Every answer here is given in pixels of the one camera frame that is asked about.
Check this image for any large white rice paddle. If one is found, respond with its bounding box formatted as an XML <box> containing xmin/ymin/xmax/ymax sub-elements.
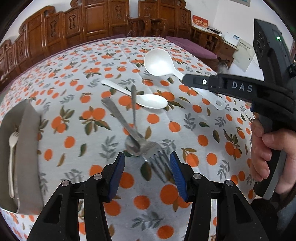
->
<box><xmin>144</xmin><ymin>49</ymin><xmax>226</xmax><ymax>110</ymax></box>

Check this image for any white plastic spoon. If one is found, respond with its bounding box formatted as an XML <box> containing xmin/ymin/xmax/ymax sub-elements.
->
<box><xmin>101</xmin><ymin>79</ymin><xmax>168</xmax><ymax>109</ymax></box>

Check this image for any metal fork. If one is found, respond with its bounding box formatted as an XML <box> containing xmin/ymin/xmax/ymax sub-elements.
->
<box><xmin>101</xmin><ymin>97</ymin><xmax>173</xmax><ymax>183</ymax></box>

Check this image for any metal spoon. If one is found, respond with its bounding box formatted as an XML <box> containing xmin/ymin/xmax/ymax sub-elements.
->
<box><xmin>125</xmin><ymin>85</ymin><xmax>140</xmax><ymax>156</ymax></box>

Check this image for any grey sleeve forearm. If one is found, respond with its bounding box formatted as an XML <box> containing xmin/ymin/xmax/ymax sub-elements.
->
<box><xmin>250</xmin><ymin>182</ymin><xmax>296</xmax><ymax>235</ymax></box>

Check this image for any person's right hand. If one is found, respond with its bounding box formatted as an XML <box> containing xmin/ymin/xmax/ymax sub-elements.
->
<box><xmin>250</xmin><ymin>119</ymin><xmax>296</xmax><ymax>195</ymax></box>

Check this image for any wooden side table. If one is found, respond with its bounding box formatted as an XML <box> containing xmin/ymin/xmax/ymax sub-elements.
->
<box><xmin>190</xmin><ymin>26</ymin><xmax>238</xmax><ymax>70</ymax></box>

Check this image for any white box device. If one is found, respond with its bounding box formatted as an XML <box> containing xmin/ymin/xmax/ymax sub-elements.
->
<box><xmin>222</xmin><ymin>33</ymin><xmax>240</xmax><ymax>46</ymax></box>

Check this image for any grey metal tray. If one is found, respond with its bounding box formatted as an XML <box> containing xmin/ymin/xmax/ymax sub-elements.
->
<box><xmin>1</xmin><ymin>99</ymin><xmax>44</xmax><ymax>215</ymax></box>

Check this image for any purple seat cushion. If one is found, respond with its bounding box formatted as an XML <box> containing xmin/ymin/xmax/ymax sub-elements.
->
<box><xmin>166</xmin><ymin>36</ymin><xmax>217</xmax><ymax>60</ymax></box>

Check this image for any red sign card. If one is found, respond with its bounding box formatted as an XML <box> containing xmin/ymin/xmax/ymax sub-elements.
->
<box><xmin>192</xmin><ymin>15</ymin><xmax>208</xmax><ymax>31</ymax></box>

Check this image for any cream plastic fork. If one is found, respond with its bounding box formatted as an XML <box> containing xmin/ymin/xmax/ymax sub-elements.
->
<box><xmin>8</xmin><ymin>132</ymin><xmax>19</xmax><ymax>198</ymax></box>

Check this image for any carved wooden armchair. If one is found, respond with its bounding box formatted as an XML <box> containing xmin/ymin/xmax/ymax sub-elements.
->
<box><xmin>137</xmin><ymin>1</ymin><xmax>191</xmax><ymax>39</ymax></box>

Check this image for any orange print tablecloth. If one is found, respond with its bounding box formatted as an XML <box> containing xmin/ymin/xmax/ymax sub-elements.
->
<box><xmin>0</xmin><ymin>36</ymin><xmax>258</xmax><ymax>241</ymax></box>

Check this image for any carved wooden bench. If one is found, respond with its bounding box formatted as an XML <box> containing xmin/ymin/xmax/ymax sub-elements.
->
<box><xmin>1</xmin><ymin>1</ymin><xmax>130</xmax><ymax>89</ymax></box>

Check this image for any white wall panel box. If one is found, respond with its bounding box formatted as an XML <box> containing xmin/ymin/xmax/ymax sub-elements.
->
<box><xmin>233</xmin><ymin>38</ymin><xmax>255</xmax><ymax>72</ymax></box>

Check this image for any green framed wall sign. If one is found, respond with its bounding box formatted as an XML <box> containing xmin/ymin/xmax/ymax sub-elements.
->
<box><xmin>233</xmin><ymin>0</ymin><xmax>250</xmax><ymax>7</ymax></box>

